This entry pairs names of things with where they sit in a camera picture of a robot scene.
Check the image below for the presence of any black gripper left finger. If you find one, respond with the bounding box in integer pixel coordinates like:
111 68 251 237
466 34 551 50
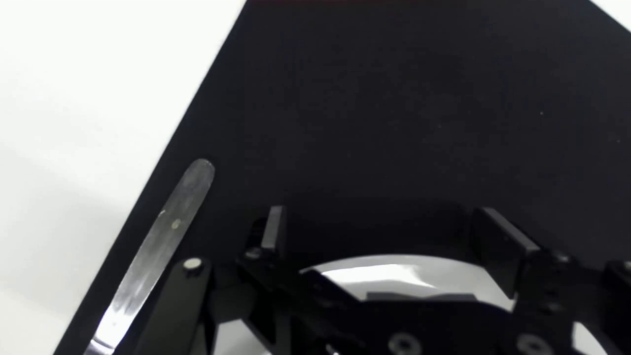
133 204 370 355

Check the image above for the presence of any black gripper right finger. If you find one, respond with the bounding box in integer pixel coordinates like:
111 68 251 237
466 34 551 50
468 206 631 355

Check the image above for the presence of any large white plate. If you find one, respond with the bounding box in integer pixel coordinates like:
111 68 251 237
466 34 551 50
212 253 608 355

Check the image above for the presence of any silver table knife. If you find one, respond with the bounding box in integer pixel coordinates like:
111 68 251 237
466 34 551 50
80 156 216 355

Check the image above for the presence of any black placemat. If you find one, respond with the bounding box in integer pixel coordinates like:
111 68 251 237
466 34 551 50
50 0 631 355

